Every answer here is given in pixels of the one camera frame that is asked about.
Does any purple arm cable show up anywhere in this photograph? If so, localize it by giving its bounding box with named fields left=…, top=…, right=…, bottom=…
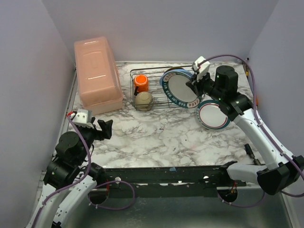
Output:
left=193, top=55, right=304, bottom=208
left=30, top=113, right=136, bottom=228

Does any blue plate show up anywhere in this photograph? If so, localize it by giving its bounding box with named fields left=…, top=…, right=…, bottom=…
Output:
left=159, top=69, right=192, bottom=86

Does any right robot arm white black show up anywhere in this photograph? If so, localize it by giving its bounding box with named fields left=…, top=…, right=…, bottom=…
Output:
left=186, top=64, right=304, bottom=195

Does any white plate green red rim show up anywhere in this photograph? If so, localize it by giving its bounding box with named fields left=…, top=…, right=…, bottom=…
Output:
left=196, top=100, right=230, bottom=131

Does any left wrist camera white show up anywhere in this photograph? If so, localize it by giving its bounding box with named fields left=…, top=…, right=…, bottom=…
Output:
left=67, top=109, right=93, bottom=128

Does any black mounting rail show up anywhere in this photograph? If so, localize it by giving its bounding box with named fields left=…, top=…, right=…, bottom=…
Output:
left=89, top=164, right=246, bottom=199

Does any black wire dish rack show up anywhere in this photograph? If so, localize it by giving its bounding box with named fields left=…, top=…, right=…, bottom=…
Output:
left=130, top=66, right=193, bottom=109

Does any white plastic fitting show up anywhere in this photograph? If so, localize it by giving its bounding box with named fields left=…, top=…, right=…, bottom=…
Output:
left=234, top=150, right=247, bottom=160

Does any black metal connector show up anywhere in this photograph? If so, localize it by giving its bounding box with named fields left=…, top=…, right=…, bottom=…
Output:
left=244, top=143, right=262, bottom=166

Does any orange mug black handle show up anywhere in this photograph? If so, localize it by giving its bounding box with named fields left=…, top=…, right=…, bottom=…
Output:
left=133, top=74, right=149, bottom=95

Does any pink plastic storage box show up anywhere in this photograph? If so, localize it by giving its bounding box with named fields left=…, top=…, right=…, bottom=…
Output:
left=74, top=37, right=123, bottom=115

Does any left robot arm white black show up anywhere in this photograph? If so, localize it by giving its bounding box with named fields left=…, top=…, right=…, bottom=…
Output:
left=27, top=118, right=113, bottom=228

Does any white ceramic bowl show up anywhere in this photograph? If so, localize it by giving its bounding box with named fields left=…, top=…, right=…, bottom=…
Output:
left=134, top=92, right=153, bottom=111

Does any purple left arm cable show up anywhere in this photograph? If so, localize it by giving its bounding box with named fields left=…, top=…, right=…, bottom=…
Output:
left=30, top=113, right=136, bottom=228

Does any white plate dark rim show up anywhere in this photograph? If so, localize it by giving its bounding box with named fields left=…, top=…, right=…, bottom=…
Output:
left=162, top=72, right=201, bottom=109

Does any yellow tool at corner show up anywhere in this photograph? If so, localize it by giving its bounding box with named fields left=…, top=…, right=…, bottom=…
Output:
left=245, top=65, right=249, bottom=77

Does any aluminium frame rail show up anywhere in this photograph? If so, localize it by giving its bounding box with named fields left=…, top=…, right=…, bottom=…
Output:
left=38, top=171, right=46, bottom=190

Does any yellow patterned plate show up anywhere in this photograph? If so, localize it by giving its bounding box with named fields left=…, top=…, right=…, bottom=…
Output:
left=166, top=67, right=184, bottom=72

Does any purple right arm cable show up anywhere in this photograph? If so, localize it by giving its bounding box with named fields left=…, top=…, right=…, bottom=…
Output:
left=193, top=55, right=304, bottom=208

